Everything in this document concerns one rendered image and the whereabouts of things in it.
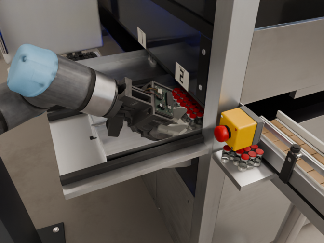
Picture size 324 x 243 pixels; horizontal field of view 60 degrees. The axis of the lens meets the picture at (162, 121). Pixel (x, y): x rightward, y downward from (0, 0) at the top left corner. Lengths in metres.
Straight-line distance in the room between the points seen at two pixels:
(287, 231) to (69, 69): 0.74
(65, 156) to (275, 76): 0.59
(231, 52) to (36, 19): 1.09
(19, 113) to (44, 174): 1.56
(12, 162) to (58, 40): 1.03
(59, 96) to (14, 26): 1.11
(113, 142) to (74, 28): 0.88
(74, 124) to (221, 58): 0.50
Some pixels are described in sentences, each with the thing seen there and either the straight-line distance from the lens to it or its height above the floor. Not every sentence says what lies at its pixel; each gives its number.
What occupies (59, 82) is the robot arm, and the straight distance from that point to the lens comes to 0.44.
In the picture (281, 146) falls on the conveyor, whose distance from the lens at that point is 0.79.
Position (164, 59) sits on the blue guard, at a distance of 0.95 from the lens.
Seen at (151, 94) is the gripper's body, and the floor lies 1.16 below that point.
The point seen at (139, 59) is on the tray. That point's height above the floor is 0.88.
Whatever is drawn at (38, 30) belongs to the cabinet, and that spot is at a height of 0.95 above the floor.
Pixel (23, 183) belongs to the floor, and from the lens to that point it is 2.06.
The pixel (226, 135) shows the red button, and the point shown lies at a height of 1.00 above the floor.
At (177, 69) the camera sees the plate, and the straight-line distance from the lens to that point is 0.87.
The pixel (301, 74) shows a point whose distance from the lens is 0.85.
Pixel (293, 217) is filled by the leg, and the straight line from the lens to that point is 0.87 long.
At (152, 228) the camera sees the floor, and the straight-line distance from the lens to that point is 1.67.
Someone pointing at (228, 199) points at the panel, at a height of 0.61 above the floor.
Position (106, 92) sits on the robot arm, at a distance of 0.47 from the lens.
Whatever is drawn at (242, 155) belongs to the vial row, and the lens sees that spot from 0.74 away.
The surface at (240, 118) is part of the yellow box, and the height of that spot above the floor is 1.03.
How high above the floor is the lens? 1.42
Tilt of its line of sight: 37 degrees down
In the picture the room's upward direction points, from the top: straight up
